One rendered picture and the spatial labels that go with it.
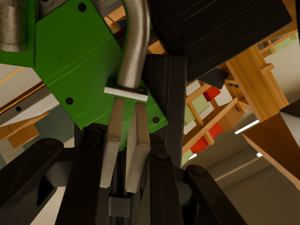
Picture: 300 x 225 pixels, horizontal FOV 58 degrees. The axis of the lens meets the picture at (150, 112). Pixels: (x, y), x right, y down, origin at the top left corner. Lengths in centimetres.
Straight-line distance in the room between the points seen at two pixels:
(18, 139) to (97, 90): 686
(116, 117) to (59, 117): 1019
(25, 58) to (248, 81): 93
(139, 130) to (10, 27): 24
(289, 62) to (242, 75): 888
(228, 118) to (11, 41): 412
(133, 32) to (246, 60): 87
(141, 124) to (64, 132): 1024
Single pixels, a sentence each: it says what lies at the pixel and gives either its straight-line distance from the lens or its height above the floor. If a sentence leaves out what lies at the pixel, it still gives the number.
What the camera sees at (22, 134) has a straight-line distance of 711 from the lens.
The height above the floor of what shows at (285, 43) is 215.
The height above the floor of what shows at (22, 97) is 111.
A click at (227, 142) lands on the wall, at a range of 979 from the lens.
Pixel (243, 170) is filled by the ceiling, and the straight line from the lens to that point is 792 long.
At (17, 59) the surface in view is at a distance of 39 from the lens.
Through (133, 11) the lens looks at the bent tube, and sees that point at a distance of 33.
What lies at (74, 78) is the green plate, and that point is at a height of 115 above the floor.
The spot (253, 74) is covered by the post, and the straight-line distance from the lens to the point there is 117.
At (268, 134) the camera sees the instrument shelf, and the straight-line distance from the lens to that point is 85.
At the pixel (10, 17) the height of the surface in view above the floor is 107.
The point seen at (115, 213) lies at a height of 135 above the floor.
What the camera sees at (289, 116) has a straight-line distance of 45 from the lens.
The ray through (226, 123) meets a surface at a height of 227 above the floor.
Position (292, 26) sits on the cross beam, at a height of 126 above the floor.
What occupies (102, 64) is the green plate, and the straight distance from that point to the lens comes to 37.
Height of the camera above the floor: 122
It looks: 4 degrees up
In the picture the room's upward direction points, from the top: 149 degrees clockwise
